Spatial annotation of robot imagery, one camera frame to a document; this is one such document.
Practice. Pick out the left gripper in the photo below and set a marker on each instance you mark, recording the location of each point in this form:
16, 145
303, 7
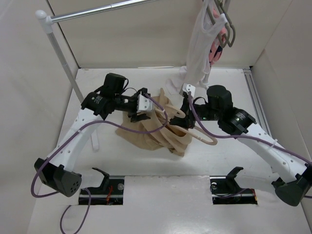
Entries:
138, 117

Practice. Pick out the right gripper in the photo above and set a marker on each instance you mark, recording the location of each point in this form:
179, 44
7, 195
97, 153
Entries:
188, 121

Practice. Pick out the wooden clothes hanger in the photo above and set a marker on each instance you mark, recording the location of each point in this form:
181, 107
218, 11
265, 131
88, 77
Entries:
174, 112

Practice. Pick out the beige t shirt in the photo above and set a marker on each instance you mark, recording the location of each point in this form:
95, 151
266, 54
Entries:
170, 137

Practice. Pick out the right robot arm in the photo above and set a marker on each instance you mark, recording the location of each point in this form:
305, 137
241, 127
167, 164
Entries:
291, 174

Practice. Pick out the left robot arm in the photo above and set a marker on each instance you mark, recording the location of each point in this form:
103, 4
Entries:
57, 170

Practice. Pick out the grey clothes hanger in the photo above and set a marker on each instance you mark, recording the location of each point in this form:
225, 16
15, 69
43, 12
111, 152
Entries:
229, 37

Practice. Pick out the white tank top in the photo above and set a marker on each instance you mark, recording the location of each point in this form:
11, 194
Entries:
197, 69

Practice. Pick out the pink patterned garment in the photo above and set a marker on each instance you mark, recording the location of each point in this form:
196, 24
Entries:
216, 50

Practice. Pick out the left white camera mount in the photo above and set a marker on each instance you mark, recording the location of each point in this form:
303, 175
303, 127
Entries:
144, 104

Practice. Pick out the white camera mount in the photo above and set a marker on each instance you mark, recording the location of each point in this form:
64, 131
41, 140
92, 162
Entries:
144, 104
187, 88

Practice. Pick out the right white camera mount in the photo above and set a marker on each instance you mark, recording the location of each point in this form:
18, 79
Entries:
187, 88

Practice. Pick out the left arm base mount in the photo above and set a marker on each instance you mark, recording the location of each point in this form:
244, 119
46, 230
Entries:
109, 195

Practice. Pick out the aluminium rail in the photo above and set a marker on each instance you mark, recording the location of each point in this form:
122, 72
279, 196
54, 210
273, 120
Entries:
259, 111

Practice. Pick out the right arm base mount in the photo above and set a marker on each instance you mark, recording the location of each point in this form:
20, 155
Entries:
227, 192

